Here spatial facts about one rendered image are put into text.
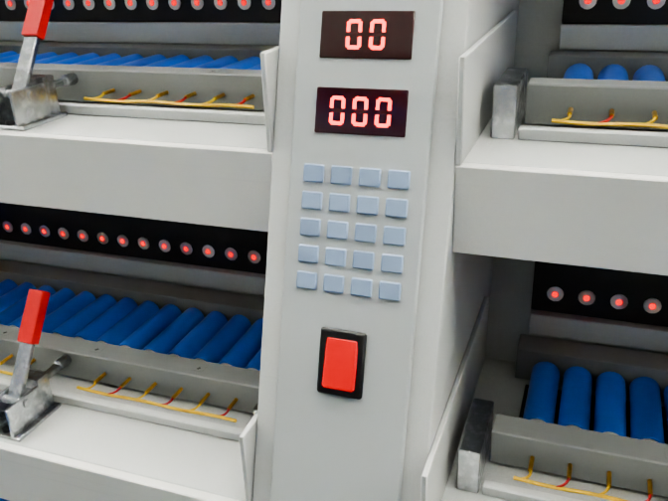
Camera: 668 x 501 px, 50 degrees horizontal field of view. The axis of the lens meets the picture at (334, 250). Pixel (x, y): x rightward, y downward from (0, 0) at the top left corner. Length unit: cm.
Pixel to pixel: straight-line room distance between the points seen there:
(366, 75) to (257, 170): 8
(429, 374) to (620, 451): 13
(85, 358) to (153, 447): 10
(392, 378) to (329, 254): 7
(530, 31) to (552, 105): 15
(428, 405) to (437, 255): 7
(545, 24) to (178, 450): 38
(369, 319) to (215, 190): 11
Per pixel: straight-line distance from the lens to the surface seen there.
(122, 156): 42
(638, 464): 43
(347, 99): 35
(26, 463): 50
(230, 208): 39
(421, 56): 35
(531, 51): 55
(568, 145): 38
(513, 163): 35
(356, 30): 35
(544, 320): 52
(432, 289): 35
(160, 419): 49
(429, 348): 35
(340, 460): 38
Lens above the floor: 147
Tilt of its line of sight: 7 degrees down
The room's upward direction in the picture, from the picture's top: 4 degrees clockwise
